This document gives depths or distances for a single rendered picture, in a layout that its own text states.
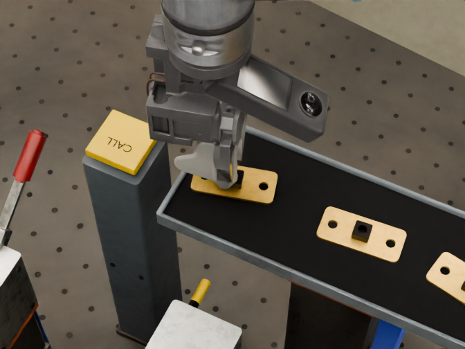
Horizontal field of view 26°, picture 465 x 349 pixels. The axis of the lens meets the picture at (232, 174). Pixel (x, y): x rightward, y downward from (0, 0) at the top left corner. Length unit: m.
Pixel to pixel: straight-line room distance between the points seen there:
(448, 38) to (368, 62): 1.02
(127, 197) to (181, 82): 0.24
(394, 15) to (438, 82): 1.05
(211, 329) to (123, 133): 0.23
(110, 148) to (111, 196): 0.07
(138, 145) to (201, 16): 0.32
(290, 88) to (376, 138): 0.76
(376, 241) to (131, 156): 0.27
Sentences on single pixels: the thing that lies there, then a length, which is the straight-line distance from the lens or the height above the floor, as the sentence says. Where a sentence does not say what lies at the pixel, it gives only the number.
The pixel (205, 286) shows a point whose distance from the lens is 1.15.
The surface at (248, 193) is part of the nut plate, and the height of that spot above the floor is 1.17.
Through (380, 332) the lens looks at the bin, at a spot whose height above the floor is 0.70.
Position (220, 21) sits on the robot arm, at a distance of 0.78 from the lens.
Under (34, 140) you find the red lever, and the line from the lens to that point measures 1.11.
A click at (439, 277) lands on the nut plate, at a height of 1.16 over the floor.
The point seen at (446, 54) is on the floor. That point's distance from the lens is 2.70.
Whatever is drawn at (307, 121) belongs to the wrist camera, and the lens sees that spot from 0.88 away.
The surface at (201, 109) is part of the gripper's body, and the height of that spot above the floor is 1.33.
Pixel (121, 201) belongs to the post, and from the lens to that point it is 1.11.
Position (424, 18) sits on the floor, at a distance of 2.77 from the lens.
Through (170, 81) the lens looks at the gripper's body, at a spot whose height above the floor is 1.35.
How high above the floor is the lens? 2.03
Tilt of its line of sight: 57 degrees down
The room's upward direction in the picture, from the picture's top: straight up
